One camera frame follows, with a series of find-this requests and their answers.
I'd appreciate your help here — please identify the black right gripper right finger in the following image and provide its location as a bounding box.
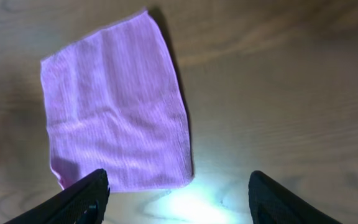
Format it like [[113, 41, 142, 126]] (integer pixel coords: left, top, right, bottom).
[[248, 170, 339, 224]]

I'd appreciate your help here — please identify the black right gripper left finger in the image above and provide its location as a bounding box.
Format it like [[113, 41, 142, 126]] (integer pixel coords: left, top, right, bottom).
[[7, 169, 110, 224]]

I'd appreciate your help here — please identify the purple microfiber cloth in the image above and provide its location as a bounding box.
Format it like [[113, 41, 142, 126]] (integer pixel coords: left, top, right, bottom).
[[40, 11, 193, 192]]

